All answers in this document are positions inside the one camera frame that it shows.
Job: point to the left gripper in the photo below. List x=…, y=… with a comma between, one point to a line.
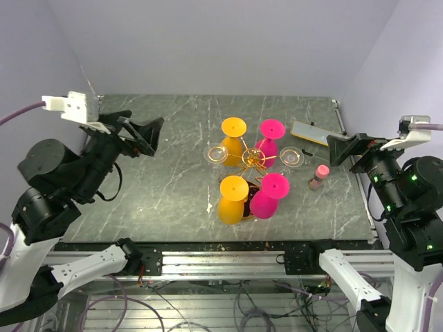
x=145, y=137

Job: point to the gold wire glass rack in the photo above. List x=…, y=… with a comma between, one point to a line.
x=252, y=169

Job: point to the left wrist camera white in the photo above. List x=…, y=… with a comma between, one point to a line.
x=76, y=107

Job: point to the orange wine glass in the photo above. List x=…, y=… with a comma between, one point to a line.
x=233, y=128
x=234, y=192

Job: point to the yellow rimmed white board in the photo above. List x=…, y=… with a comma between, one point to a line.
x=312, y=133

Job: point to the clear wine glass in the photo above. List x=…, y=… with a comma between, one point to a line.
x=216, y=154
x=290, y=158

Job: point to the magenta wine glass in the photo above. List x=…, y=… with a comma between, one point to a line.
x=272, y=130
x=265, y=202

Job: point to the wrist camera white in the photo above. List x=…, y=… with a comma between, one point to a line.
x=76, y=107
x=413, y=130

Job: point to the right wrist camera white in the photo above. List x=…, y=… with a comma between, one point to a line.
x=413, y=130

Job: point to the aluminium frame rail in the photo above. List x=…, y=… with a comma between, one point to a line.
x=266, y=264

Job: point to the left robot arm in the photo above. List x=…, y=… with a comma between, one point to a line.
x=59, y=182

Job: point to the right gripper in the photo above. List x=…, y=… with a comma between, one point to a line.
x=340, y=147

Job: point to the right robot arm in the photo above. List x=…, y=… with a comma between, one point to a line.
x=410, y=195

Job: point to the small pink capped bottle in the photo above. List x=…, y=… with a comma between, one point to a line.
x=321, y=173

